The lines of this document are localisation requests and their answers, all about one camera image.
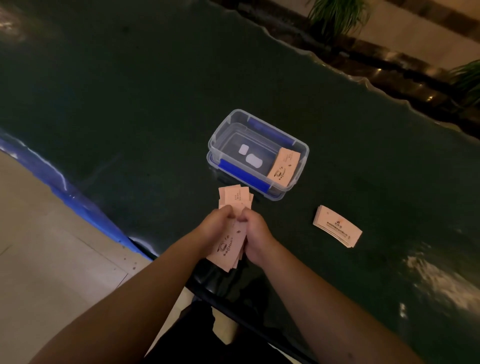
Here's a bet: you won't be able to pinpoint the person's right hand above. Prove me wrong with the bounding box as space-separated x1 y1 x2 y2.
238 208 280 269

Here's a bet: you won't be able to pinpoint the person's left hand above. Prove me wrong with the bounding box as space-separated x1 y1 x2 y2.
196 205 237 250

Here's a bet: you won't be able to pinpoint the bunch of pink paper sleeves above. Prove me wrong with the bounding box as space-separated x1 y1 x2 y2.
206 184 254 273

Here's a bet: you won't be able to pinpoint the person's left forearm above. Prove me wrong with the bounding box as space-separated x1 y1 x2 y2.
28 229 215 364

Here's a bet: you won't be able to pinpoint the person's right forearm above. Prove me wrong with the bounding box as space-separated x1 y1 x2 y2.
256 240 426 364

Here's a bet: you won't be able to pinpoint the pink paper sleeve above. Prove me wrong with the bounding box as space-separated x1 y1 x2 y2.
266 147 301 188

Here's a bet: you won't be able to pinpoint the clear plastic storage box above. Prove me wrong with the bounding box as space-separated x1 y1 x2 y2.
206 109 310 202

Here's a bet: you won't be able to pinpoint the stack of pink paper sleeves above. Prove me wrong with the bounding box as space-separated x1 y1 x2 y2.
313 205 363 249

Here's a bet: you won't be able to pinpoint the person's black trousers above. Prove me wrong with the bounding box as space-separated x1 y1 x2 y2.
142 300 293 364

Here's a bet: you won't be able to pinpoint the dark stone planter ledge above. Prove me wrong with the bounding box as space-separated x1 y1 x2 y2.
210 0 480 140

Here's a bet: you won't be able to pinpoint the green potted plant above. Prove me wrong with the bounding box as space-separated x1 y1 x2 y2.
448 59 480 109
305 0 372 42

